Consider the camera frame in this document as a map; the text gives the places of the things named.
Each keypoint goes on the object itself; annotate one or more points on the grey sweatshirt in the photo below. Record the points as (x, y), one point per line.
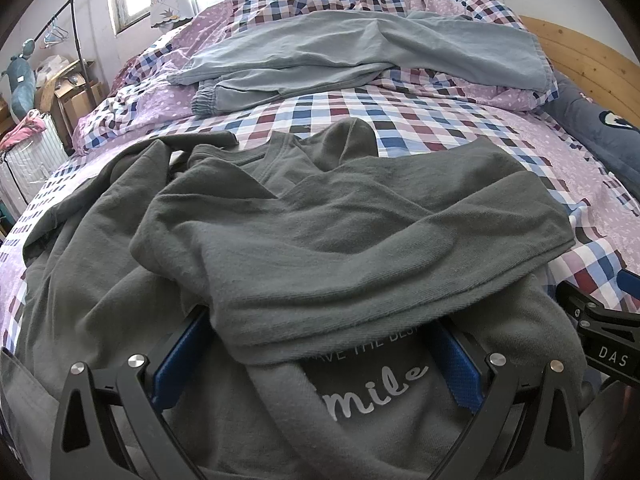
(300, 240)

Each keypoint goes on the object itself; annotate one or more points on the light blue-grey pants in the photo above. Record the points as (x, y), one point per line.
(325, 55)

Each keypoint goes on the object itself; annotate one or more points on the blue plush toy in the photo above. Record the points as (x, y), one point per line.
(22, 85)

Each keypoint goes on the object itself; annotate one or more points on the checked purple quilt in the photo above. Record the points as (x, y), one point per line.
(220, 25)

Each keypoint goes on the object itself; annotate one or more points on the pink cloth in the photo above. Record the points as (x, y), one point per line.
(25, 127)

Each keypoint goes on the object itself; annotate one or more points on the checked purple bed sheet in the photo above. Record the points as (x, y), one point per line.
(425, 125)

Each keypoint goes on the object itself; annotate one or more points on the wooden headboard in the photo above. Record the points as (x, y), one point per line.
(575, 50)

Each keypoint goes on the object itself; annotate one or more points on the blue-grey plush pillow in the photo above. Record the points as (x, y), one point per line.
(600, 135)

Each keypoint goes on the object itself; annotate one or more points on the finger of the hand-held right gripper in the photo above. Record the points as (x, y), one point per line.
(607, 340)
(632, 285)

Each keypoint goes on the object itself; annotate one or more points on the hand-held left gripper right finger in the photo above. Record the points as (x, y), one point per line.
(455, 370)

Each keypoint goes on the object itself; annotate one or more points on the black clothes rack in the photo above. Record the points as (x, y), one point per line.
(75, 25)

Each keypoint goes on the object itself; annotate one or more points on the white plastic bag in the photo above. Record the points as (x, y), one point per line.
(52, 66)

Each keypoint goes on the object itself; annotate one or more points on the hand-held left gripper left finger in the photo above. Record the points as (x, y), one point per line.
(180, 355)

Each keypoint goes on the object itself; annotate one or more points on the open cardboard boxes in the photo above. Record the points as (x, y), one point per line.
(80, 102)

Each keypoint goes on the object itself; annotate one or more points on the light blue clothes hanger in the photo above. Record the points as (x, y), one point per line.
(55, 35)

